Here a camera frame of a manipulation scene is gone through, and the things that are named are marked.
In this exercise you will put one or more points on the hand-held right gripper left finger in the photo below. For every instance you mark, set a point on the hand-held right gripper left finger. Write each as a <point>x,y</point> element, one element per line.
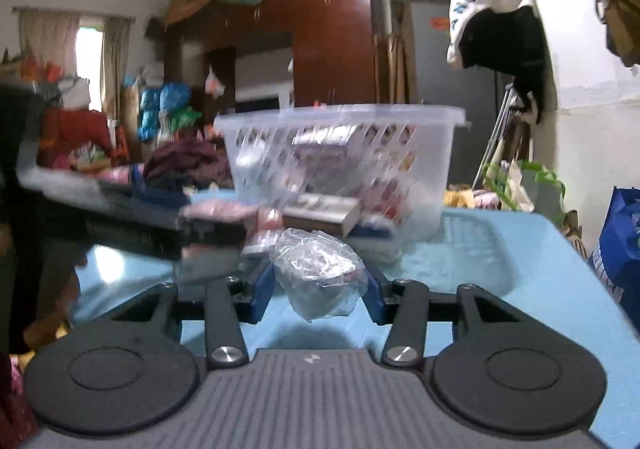
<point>262,294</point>

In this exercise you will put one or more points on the green white plastic bag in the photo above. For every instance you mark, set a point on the green white plastic bag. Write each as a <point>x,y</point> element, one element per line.
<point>181,121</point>

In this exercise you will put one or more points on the white and black hanging jacket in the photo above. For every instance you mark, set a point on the white and black hanging jacket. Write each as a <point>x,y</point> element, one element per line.
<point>500,39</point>

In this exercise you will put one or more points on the window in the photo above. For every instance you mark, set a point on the window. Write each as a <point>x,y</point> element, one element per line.
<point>89,69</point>

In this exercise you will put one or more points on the blue tote bag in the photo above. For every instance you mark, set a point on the blue tote bag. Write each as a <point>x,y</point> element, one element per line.
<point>620,249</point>

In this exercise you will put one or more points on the red cloth covered cabinet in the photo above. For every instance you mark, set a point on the red cloth covered cabinet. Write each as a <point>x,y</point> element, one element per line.
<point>75,134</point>

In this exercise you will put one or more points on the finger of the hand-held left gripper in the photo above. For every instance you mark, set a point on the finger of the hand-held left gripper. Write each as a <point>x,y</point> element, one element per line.
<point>150,194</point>
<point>212,234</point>

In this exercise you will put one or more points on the pink floral blanket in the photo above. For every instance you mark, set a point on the pink floral blanket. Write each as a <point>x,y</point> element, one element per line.
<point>120,176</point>

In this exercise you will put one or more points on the metal crutches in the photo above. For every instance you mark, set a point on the metal crutches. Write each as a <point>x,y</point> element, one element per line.
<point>495,129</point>

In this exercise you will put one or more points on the white plastic laundry basket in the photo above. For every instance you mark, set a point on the white plastic laundry basket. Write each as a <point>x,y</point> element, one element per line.
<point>430,169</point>

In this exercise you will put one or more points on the wooden planks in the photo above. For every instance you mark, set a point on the wooden planks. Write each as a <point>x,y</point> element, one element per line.
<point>397,64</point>

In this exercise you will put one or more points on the clear plastic bag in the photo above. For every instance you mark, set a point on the clear plastic bag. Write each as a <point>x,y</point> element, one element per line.
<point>320,274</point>

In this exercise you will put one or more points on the blue plastic bag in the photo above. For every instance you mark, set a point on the blue plastic bag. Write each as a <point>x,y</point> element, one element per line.
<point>149,114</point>
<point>175,96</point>

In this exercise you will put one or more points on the grey door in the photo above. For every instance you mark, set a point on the grey door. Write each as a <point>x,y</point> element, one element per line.
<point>430,79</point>

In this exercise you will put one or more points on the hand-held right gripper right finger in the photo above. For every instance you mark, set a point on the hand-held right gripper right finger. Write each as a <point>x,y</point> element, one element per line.
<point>374,299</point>

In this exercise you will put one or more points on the white hanging plastic bag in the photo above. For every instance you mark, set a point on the white hanging plastic bag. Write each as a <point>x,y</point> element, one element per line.
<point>215,81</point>

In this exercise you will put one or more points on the beige curtain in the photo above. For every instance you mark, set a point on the beige curtain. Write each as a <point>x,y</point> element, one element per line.
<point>117,69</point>
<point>47,44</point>

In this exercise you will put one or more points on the maroon cloth pile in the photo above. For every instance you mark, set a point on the maroon cloth pile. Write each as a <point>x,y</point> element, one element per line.
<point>182,161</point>

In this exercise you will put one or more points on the small red white packet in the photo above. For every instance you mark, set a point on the small red white packet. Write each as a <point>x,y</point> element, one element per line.
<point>262,234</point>

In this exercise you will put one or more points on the pile of packets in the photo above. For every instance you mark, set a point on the pile of packets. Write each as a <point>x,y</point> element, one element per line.
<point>325,141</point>

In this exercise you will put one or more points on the brown wooden wardrobe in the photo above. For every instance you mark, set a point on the brown wooden wardrobe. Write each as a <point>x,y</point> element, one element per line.
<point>330,44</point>

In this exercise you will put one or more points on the pink plastic packet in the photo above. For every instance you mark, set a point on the pink plastic packet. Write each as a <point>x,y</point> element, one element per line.
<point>220,210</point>

